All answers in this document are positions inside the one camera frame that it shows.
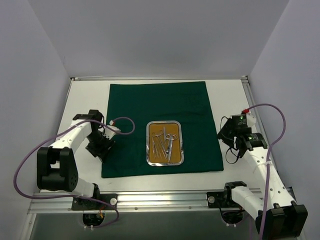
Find green surgical cloth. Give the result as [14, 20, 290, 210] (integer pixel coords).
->
[101, 81, 224, 178]

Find metal tray yellow liner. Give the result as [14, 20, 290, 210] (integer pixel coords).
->
[146, 120, 184, 167]

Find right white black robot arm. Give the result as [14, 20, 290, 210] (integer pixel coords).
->
[217, 114, 308, 240]

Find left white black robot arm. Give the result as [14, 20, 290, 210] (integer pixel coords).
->
[36, 109, 120, 210]

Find silver surgical scissors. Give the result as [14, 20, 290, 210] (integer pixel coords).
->
[165, 133, 178, 162]

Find silver needle holder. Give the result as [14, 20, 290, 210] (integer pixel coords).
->
[151, 132, 163, 159]

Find silver forceps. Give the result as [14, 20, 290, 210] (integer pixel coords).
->
[162, 126, 168, 158]

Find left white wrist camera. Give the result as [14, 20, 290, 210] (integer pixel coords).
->
[102, 120, 121, 140]

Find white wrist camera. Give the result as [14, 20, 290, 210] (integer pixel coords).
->
[102, 120, 121, 140]
[241, 109, 257, 127]

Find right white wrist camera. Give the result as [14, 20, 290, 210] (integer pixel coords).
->
[241, 109, 257, 127]

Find right aluminium rail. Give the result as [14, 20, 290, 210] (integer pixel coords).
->
[241, 76, 286, 190]

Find aluminium rail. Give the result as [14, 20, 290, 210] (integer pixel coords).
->
[72, 75, 249, 81]
[27, 188, 299, 215]
[241, 76, 286, 190]

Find back aluminium rail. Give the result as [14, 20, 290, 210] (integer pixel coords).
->
[72, 75, 249, 81]

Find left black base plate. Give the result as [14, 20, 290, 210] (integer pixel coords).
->
[71, 193, 118, 211]

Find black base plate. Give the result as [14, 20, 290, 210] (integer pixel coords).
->
[71, 193, 118, 211]
[206, 191, 241, 209]

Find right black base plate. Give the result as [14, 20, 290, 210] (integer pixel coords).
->
[206, 191, 241, 209]

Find front aluminium rail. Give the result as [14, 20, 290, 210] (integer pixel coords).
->
[27, 188, 299, 215]

